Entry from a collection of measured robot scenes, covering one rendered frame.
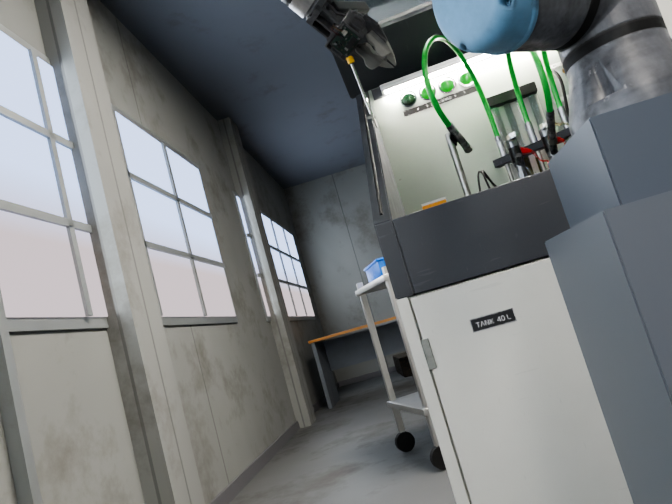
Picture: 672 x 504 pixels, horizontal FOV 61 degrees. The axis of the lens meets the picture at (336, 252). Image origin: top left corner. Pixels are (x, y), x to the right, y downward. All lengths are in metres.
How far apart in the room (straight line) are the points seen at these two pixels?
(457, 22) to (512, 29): 0.06
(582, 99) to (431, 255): 0.52
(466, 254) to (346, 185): 7.94
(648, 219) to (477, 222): 0.58
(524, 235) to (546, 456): 0.42
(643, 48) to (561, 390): 0.66
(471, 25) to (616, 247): 0.28
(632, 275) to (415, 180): 1.18
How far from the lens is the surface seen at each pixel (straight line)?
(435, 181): 1.72
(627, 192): 0.65
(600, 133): 0.66
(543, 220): 1.17
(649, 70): 0.72
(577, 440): 1.19
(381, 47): 1.29
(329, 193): 9.05
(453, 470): 1.19
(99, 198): 2.86
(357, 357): 7.08
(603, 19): 0.75
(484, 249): 1.15
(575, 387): 1.17
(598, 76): 0.74
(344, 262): 8.85
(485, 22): 0.66
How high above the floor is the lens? 0.75
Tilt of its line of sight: 8 degrees up
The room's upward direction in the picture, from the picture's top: 16 degrees counter-clockwise
